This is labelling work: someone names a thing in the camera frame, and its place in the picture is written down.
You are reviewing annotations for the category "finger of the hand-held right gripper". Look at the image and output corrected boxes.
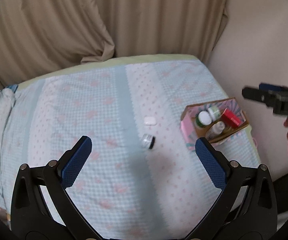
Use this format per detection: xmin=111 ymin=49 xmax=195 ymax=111
xmin=259 ymin=83 xmax=283 ymax=93
xmin=242 ymin=87 xmax=275 ymax=108

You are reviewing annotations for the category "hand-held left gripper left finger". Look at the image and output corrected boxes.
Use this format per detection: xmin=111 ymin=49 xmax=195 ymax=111
xmin=10 ymin=135 xmax=102 ymax=240

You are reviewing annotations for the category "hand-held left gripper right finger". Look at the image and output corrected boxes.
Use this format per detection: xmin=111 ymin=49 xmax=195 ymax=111
xmin=184 ymin=137 xmax=278 ymax=240

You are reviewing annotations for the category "red rectangular box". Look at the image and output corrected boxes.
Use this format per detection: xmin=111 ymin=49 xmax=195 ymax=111
xmin=221 ymin=108 xmax=242 ymax=128

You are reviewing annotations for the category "clear bottle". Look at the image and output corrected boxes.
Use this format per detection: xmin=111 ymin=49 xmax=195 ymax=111
xmin=206 ymin=121 xmax=225 ymax=140

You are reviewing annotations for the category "pink-lined cardboard box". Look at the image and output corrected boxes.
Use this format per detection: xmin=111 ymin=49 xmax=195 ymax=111
xmin=180 ymin=98 xmax=250 ymax=152

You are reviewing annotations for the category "green cream jar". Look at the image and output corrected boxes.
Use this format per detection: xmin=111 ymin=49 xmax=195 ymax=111
xmin=207 ymin=106 xmax=221 ymax=120

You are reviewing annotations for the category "small green white-capped bottle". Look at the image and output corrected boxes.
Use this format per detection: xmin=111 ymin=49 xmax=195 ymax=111
xmin=195 ymin=111 xmax=212 ymax=128

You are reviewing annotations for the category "small black-lidded jar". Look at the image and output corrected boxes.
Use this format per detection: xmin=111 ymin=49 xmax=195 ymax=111
xmin=141 ymin=134 xmax=156 ymax=150

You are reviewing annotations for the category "light blue floral bedsheet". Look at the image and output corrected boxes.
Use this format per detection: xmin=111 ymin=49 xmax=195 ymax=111
xmin=0 ymin=60 xmax=259 ymax=240

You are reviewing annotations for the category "dark cloth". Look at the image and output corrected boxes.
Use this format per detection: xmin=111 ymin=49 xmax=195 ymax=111
xmin=271 ymin=172 xmax=288 ymax=215

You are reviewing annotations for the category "colourful printed cloth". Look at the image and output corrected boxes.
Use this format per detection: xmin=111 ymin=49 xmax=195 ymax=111
xmin=0 ymin=204 xmax=11 ymax=229

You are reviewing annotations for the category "light green mattress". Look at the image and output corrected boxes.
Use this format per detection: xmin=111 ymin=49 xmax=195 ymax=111
xmin=17 ymin=54 xmax=262 ymax=165

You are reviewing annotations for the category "beige curtain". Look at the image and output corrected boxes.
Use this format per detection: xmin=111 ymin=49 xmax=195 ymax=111
xmin=80 ymin=0 xmax=230 ymax=64
xmin=0 ymin=0 xmax=116 ymax=88

